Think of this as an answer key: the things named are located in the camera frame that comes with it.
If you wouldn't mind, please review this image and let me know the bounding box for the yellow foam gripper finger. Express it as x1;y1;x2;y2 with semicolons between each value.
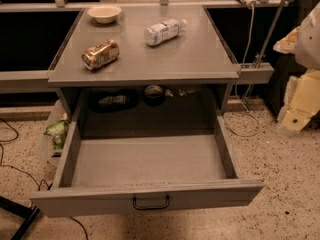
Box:
277;69;320;137
273;27;299;54

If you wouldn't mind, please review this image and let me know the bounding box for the grey top drawer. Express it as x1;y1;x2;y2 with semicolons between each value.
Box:
29;89;265;218

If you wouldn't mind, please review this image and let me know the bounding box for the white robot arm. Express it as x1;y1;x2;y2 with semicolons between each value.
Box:
273;2;320;137

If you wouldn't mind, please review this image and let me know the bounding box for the grey cabinet with top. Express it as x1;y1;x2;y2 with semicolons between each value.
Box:
48;4;239;109

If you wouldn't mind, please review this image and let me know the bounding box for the dark cabinet at right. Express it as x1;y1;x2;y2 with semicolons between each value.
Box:
263;0;320;116

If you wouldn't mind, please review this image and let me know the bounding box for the clear plastic water bottle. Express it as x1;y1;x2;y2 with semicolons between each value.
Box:
144;19;187;46

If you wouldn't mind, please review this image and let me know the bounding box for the white ceramic bowl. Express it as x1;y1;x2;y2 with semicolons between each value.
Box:
87;5;122;24

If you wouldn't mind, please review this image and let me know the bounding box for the golden crushed drink can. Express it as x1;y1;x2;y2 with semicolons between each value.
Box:
81;39;120;70

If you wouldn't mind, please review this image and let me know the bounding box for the green snack bag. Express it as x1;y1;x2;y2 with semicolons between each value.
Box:
44;120;68;149

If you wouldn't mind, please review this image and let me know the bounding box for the black metal stand leg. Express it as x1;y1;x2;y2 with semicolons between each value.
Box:
0;196;40;240

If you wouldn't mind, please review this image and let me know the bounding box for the white hanging cable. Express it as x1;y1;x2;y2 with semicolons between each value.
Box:
222;3;261;139

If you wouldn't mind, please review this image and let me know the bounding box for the black drawer handle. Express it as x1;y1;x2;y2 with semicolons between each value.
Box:
132;195;170;211

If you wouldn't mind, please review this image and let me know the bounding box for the black floor cable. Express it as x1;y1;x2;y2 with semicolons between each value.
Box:
0;117;90;240

